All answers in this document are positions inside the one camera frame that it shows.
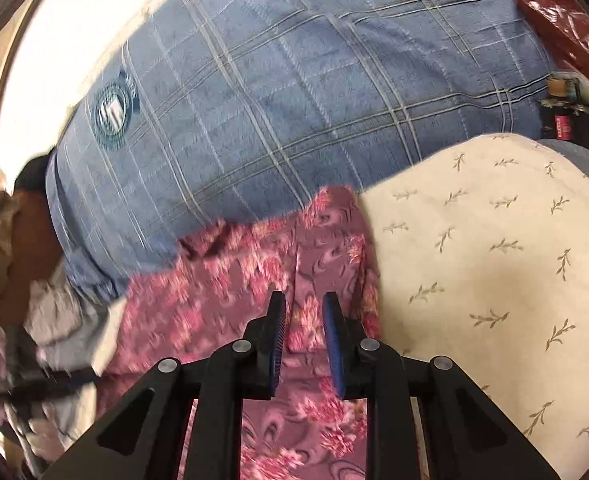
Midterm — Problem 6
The cream leaf-print pillow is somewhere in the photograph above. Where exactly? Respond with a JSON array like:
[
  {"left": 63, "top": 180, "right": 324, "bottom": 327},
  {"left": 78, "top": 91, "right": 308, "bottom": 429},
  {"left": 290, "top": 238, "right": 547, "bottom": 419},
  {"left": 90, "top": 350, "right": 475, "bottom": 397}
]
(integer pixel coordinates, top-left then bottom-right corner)
[{"left": 359, "top": 132, "right": 589, "bottom": 480}]

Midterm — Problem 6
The blue plaid pillow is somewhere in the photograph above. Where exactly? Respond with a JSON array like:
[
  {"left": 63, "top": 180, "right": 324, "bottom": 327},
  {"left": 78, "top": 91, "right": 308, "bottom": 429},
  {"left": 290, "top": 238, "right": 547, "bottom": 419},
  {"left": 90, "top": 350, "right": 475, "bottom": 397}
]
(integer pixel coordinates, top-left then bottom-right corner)
[{"left": 44, "top": 0, "right": 557, "bottom": 306}]

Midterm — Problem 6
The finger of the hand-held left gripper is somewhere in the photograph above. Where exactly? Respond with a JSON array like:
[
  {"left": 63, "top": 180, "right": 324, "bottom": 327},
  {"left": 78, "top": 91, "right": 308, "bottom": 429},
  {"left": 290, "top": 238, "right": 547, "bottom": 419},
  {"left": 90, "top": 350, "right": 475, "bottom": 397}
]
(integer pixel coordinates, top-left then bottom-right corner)
[
  {"left": 5, "top": 324, "right": 42, "bottom": 386},
  {"left": 2, "top": 365, "right": 100, "bottom": 403}
]

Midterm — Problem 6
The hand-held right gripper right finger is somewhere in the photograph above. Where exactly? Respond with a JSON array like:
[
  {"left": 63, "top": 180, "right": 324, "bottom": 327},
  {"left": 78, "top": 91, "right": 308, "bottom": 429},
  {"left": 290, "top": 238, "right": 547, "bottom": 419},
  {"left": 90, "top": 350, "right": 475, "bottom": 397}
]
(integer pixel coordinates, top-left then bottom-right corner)
[{"left": 321, "top": 291, "right": 562, "bottom": 480}]

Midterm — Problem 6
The red plastic bag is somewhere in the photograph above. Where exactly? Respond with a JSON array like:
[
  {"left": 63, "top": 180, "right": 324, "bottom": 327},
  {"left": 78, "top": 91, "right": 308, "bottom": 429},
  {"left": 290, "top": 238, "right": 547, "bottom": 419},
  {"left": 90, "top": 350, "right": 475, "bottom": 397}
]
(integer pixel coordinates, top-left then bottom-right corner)
[{"left": 494, "top": 0, "right": 589, "bottom": 86}]

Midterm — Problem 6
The brown cloth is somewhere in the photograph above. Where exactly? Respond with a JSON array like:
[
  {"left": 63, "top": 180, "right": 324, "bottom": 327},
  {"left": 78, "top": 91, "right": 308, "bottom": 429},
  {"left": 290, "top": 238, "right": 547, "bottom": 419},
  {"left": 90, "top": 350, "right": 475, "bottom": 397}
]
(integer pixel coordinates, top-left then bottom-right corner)
[{"left": 2, "top": 187, "right": 68, "bottom": 321}]

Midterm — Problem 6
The pink floral garment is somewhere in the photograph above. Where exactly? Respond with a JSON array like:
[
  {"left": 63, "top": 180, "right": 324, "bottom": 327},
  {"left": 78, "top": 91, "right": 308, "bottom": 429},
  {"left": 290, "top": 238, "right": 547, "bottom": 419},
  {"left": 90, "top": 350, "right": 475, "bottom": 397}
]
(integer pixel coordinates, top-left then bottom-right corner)
[{"left": 94, "top": 185, "right": 381, "bottom": 480}]

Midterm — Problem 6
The dark bottle with red label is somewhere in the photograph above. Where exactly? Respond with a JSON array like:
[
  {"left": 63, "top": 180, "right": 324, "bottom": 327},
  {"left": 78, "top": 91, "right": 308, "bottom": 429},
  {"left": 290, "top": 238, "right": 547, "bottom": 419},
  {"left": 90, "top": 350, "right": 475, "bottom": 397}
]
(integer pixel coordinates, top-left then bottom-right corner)
[{"left": 547, "top": 75, "right": 575, "bottom": 141}]

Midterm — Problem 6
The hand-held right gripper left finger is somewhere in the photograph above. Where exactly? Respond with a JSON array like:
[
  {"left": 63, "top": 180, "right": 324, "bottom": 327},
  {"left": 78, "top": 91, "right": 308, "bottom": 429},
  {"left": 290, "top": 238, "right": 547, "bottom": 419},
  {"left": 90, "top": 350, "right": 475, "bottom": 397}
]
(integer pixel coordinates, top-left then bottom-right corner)
[{"left": 39, "top": 290, "right": 288, "bottom": 480}]

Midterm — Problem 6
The grey crumpled cloth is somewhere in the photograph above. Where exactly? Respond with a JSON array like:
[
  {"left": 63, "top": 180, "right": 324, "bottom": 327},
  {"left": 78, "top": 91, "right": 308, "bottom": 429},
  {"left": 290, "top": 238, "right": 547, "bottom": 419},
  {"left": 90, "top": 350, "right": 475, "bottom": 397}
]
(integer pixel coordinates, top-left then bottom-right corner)
[{"left": 24, "top": 275, "right": 125, "bottom": 451}]

